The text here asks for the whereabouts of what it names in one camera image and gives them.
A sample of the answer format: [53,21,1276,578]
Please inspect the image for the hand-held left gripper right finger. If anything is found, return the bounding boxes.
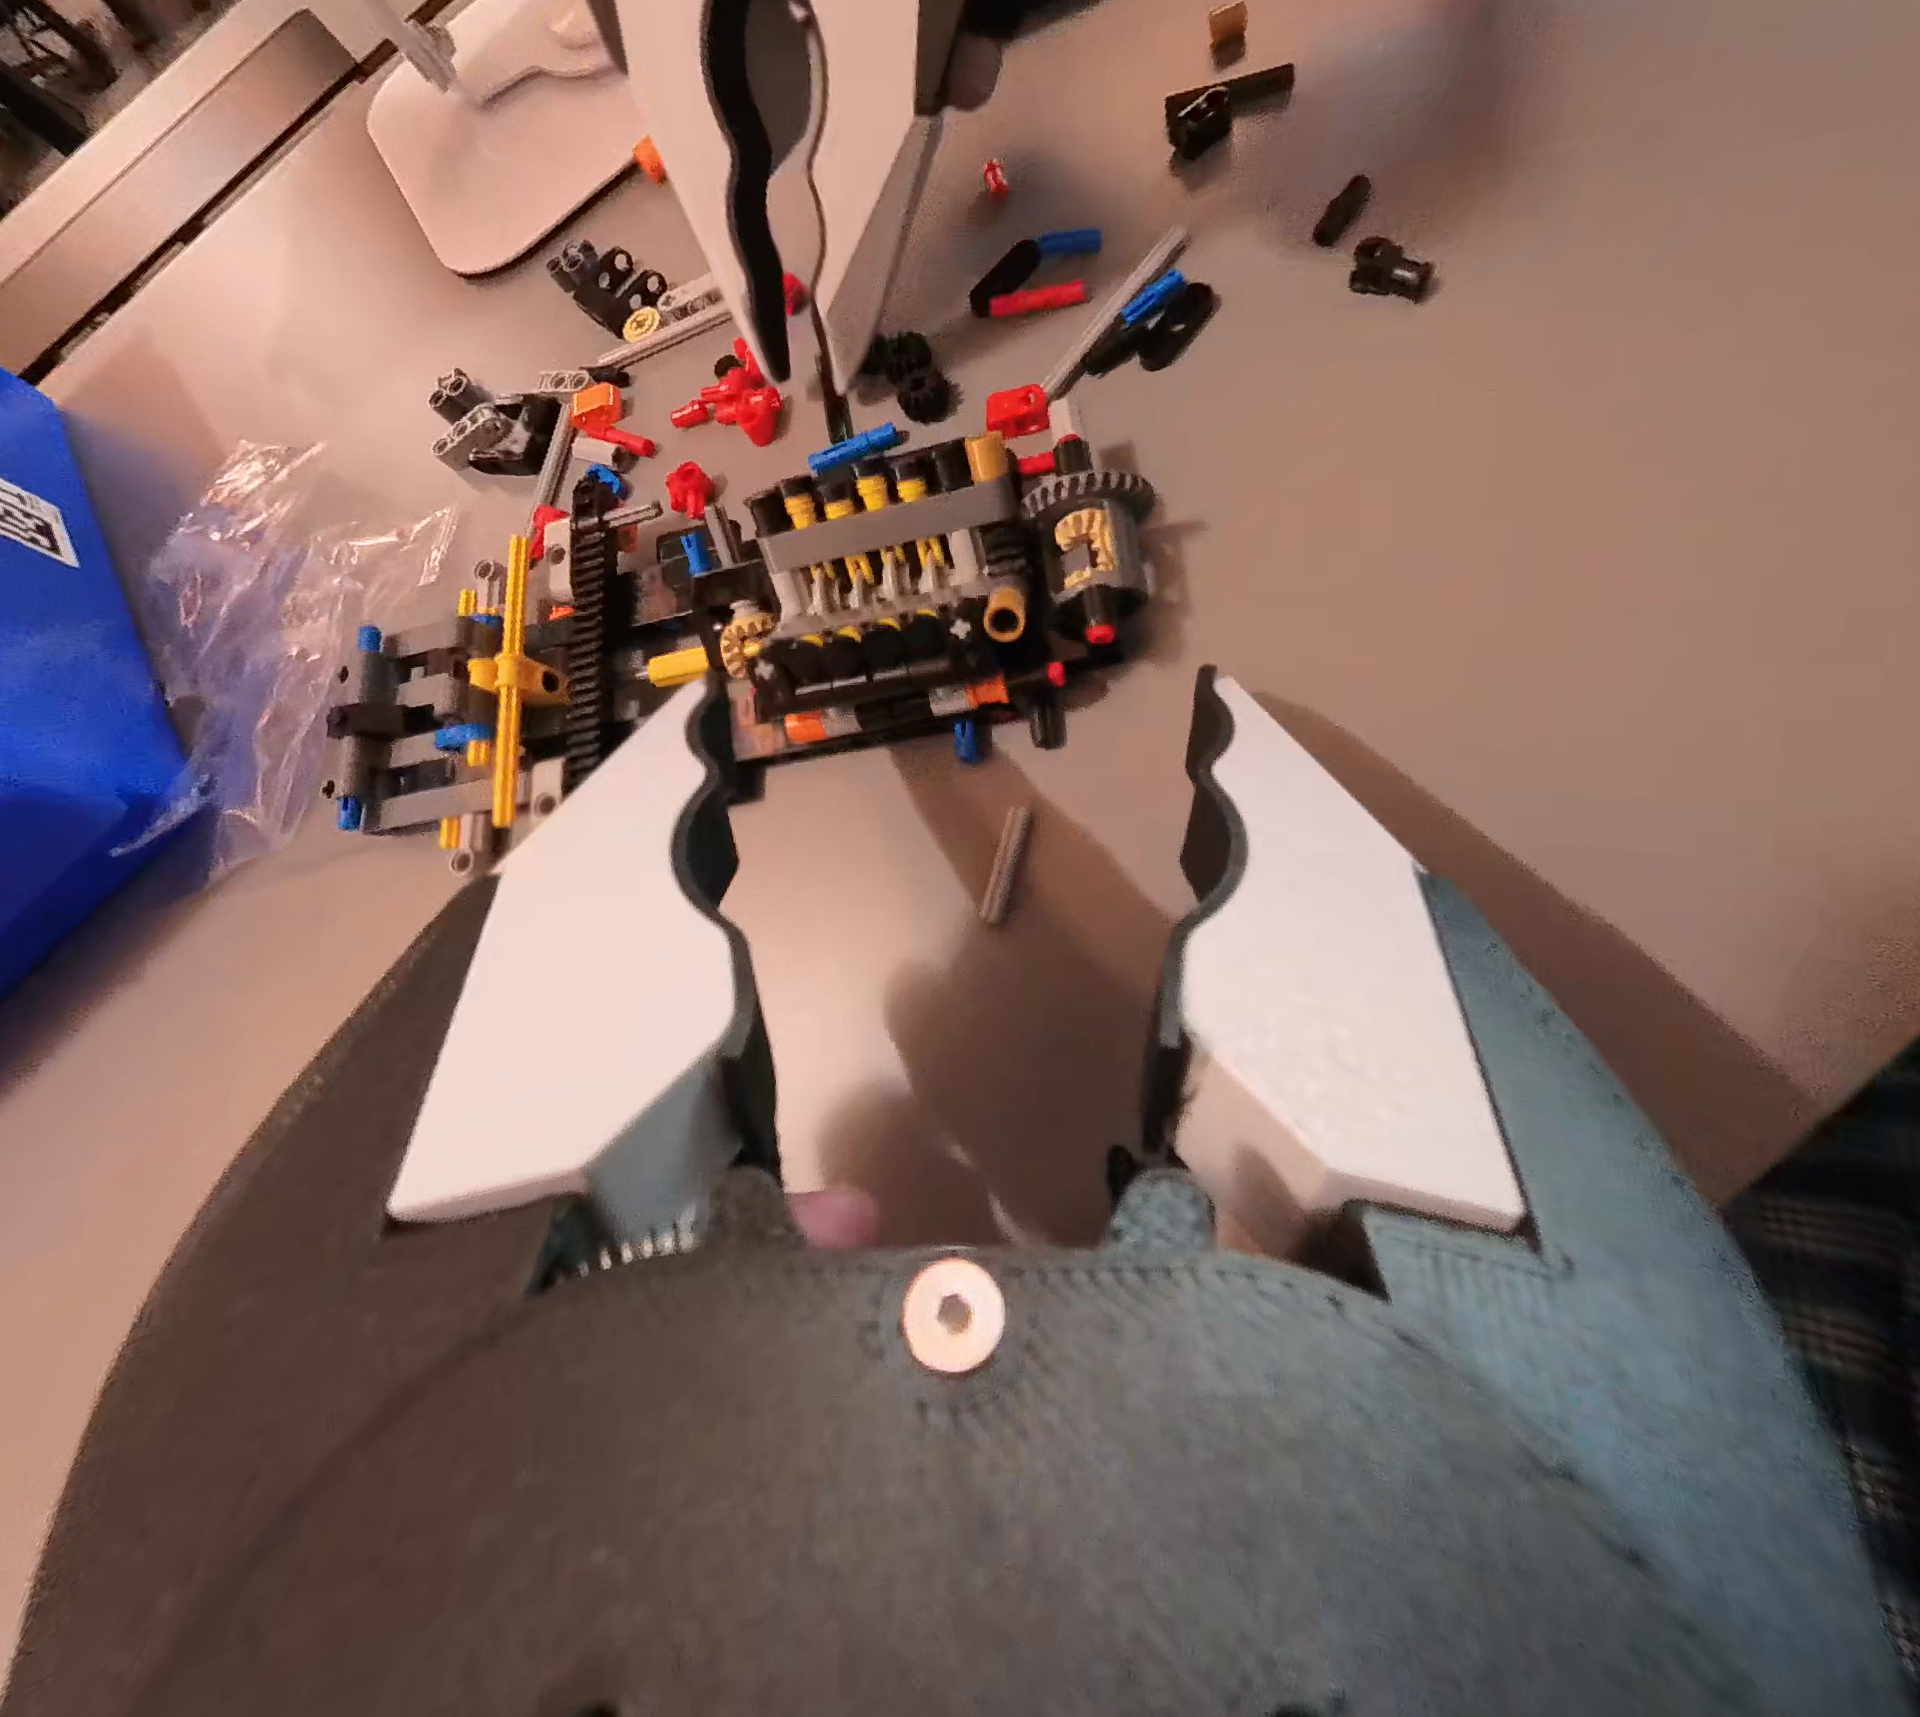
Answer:
[1144,664,1531,1224]

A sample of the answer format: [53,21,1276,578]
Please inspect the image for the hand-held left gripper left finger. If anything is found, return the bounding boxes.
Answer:
[383,679,786,1261]

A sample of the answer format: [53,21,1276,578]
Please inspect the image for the lego car chassis assembly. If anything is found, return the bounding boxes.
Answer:
[325,426,1159,882]

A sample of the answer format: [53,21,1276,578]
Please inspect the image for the black angled lego beam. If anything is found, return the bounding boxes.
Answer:
[1164,62,1295,160]

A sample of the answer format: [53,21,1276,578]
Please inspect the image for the black lego connector block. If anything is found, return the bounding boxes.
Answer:
[545,238,672,332]

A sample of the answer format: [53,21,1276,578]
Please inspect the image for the light grey lego beam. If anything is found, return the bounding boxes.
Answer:
[620,277,726,353]

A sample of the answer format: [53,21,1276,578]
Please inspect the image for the short dark grey lego axle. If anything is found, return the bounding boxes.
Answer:
[980,802,1038,922]

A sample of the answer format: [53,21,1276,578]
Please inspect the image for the long light grey lego axle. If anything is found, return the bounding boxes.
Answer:
[1040,226,1188,401]

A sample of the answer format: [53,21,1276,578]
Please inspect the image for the pile of red lego connectors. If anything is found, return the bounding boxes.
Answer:
[670,338,786,445]

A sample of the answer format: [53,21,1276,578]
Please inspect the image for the grey and black lego connectors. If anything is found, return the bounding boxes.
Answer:
[430,364,558,474]

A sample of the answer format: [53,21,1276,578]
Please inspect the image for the white monitor stand base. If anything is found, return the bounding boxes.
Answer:
[366,0,680,282]

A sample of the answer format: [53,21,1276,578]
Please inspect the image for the clear plastic bag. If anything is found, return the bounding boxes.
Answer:
[146,438,461,882]

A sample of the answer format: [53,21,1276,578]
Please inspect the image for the blue plastic storage bin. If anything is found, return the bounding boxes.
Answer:
[0,364,199,1003]

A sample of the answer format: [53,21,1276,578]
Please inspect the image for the person's plaid trousers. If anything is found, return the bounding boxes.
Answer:
[1722,1049,1920,1717]

